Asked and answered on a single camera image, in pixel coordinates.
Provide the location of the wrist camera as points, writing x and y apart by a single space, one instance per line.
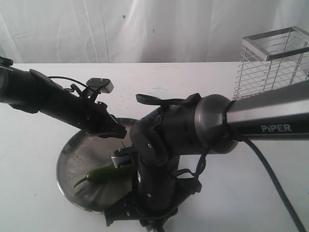
102 85
124 156

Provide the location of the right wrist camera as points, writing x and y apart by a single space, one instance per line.
124 156

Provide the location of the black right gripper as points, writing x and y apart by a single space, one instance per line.
153 211

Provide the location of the white backdrop curtain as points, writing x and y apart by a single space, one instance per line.
132 31

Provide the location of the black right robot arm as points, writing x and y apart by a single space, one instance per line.
170 145

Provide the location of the round steel plate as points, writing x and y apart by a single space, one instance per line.
81 154

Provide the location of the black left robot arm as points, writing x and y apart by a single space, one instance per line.
32 92

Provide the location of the wire metal utensil holder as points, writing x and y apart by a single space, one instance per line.
272 60

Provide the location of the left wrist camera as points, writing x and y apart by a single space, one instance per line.
102 85

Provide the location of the green chili pepper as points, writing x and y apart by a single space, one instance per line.
106 173

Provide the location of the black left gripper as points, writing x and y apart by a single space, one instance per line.
95 119

